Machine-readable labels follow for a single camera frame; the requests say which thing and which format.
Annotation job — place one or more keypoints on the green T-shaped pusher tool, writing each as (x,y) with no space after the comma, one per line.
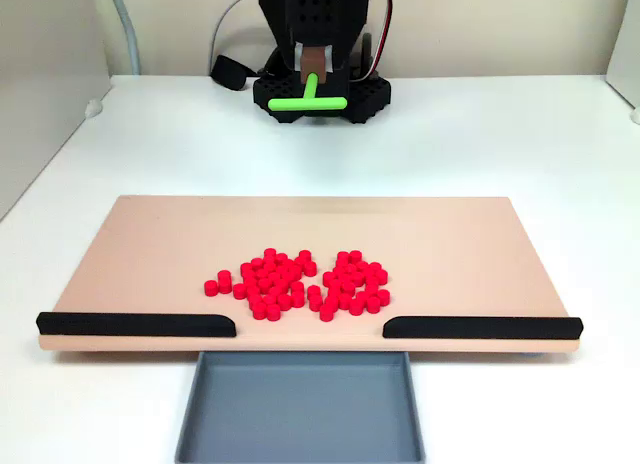
(310,104)

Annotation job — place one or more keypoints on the red cylindrical granule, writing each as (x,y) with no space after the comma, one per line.
(211,287)
(247,269)
(273,312)
(240,291)
(304,257)
(327,311)
(381,276)
(255,301)
(343,258)
(270,254)
(310,269)
(383,296)
(259,311)
(355,256)
(224,286)
(284,302)
(281,258)
(224,274)
(372,303)

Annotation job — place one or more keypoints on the small white clip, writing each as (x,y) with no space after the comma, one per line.
(93,109)
(635,115)

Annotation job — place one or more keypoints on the beige sloped board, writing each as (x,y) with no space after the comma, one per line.
(150,244)

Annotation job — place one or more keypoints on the grey shallow tray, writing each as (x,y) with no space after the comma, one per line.
(300,409)

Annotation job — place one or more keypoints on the black edge rail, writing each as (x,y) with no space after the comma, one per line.
(485,328)
(125,325)

